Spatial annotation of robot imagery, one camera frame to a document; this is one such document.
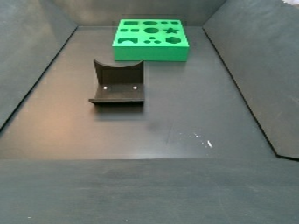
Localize green shape sorter block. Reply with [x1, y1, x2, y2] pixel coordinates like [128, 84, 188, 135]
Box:
[112, 18, 190, 61]

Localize black curved holder bracket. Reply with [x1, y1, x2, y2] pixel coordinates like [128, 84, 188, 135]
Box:
[88, 60, 146, 105]

